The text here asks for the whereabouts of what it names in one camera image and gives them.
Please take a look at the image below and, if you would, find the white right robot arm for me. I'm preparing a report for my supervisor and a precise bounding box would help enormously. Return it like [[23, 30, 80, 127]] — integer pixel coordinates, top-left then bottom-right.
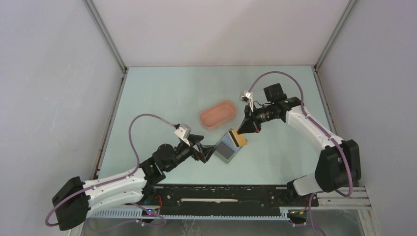
[[237, 84, 361, 206]]

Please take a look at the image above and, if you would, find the aluminium frame rail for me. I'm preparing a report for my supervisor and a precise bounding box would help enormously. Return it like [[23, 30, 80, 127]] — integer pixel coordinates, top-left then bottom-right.
[[68, 184, 380, 236]]

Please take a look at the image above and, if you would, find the gold striped credit card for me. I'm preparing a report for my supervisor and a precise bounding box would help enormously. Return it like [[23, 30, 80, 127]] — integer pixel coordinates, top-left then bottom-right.
[[228, 129, 247, 148]]

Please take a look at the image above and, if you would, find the right controller board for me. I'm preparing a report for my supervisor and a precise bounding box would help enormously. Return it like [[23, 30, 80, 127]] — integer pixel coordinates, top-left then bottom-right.
[[288, 209, 308, 217]]

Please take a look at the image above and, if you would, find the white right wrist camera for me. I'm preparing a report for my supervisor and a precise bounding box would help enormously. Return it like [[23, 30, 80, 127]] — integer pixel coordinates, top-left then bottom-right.
[[239, 90, 254, 111]]

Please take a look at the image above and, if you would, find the controller board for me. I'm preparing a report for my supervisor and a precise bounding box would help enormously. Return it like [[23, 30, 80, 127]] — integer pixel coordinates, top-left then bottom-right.
[[141, 209, 159, 217], [288, 209, 308, 217]]

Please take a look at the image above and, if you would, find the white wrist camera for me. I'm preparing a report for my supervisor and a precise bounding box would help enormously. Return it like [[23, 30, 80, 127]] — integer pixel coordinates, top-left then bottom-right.
[[174, 123, 191, 146], [239, 90, 254, 111]]

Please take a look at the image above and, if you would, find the pink oval tray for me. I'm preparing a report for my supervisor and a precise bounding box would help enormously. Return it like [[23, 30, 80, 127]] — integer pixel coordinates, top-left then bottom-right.
[[199, 100, 237, 130]]

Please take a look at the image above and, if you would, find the left controller board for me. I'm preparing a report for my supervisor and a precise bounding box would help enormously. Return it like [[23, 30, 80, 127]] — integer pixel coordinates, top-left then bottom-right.
[[141, 209, 159, 217]]

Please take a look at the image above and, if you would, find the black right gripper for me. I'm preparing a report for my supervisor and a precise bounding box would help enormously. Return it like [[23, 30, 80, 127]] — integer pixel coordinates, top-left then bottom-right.
[[238, 103, 278, 134]]

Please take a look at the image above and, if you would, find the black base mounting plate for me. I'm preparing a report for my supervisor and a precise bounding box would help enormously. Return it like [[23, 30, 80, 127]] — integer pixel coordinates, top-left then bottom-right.
[[140, 184, 319, 218]]

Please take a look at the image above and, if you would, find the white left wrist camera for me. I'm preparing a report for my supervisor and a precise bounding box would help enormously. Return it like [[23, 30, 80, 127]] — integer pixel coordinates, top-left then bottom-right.
[[174, 123, 191, 146]]

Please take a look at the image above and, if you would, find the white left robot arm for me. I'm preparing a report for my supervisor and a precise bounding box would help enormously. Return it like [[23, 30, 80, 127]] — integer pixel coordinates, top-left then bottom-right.
[[52, 134, 217, 231]]

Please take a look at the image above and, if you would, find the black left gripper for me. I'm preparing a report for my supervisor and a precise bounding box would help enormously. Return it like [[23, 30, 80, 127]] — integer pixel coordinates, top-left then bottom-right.
[[165, 134, 217, 172]]

